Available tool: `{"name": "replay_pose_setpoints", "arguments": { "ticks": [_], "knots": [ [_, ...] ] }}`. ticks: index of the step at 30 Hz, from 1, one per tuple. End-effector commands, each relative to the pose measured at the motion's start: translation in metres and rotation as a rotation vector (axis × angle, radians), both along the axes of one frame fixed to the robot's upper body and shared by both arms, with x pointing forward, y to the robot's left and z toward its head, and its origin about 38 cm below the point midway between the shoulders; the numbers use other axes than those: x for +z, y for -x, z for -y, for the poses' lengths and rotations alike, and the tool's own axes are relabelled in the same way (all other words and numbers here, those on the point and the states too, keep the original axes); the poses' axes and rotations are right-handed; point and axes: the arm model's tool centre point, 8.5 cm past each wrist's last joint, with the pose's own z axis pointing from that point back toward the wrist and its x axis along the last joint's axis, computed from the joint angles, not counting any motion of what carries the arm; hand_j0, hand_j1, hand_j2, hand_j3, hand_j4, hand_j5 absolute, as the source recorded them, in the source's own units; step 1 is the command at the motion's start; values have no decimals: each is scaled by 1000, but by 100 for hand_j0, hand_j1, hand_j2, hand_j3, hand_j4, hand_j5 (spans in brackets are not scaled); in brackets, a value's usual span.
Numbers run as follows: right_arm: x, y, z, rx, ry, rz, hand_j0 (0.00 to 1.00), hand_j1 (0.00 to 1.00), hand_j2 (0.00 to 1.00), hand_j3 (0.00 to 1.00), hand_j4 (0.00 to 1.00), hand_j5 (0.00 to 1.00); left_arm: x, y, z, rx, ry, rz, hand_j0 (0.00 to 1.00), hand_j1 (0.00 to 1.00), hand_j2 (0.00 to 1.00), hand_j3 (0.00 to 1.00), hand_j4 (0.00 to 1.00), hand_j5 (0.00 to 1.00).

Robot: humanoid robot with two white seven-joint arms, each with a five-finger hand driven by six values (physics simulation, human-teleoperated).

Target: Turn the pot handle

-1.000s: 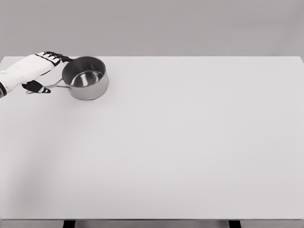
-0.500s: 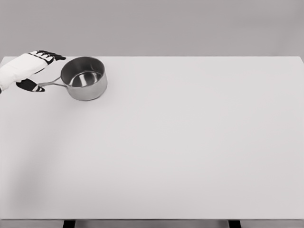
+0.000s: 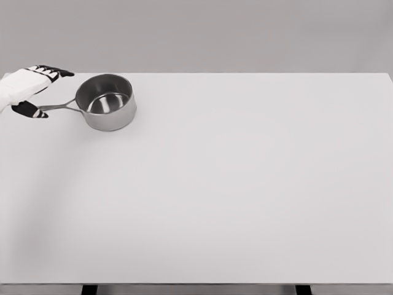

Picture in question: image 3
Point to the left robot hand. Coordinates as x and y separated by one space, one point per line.
26 82

